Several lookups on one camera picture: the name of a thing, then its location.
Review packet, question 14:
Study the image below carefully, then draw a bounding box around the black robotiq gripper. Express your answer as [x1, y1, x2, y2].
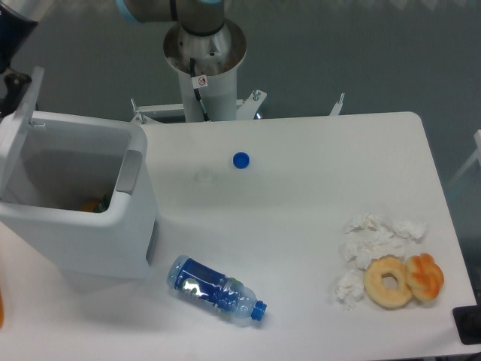
[0, 9, 38, 117]

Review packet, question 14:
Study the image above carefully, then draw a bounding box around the white trash can lid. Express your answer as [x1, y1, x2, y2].
[1, 66, 44, 193]

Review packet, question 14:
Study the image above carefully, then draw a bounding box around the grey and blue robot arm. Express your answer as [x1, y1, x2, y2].
[1, 1, 225, 118]

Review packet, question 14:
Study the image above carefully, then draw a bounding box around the white trash can body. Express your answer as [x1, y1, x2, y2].
[1, 111, 158, 278]

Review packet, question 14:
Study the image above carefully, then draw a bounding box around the blue bottle cap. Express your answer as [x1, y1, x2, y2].
[232, 152, 250, 169]

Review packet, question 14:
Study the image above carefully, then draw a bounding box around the orange item in bin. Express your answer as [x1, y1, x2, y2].
[78, 199, 101, 213]

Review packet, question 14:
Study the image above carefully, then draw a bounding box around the green item in bin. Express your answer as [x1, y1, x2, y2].
[93, 194, 111, 213]

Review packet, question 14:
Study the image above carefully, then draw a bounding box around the orange object at left edge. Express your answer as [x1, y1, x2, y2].
[0, 290, 5, 328]

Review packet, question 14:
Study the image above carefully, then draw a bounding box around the blue labelled plastic bottle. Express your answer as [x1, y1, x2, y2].
[166, 255, 268, 326]

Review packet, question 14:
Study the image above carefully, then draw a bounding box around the large crumpled white tissue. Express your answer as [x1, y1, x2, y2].
[342, 213, 428, 271]

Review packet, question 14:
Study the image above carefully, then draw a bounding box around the small crumpled white tissue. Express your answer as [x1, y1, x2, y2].
[334, 269, 365, 311]

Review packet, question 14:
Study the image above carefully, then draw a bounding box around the orange twisted pastry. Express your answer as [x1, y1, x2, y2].
[406, 253, 444, 302]

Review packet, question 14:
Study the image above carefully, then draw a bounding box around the white furniture at right edge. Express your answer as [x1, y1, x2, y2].
[446, 129, 480, 202]

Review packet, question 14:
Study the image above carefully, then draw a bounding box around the black device at edge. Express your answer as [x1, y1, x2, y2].
[452, 305, 480, 345]

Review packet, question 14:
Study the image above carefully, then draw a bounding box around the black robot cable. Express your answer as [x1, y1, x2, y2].
[189, 56, 210, 123]

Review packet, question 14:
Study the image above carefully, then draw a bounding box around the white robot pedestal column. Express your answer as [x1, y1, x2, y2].
[163, 20, 247, 123]

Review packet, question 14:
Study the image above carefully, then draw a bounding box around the white metal base frame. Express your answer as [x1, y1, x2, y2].
[129, 89, 346, 123]

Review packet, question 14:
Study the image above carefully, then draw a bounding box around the plain ring donut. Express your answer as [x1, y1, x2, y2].
[363, 256, 413, 309]

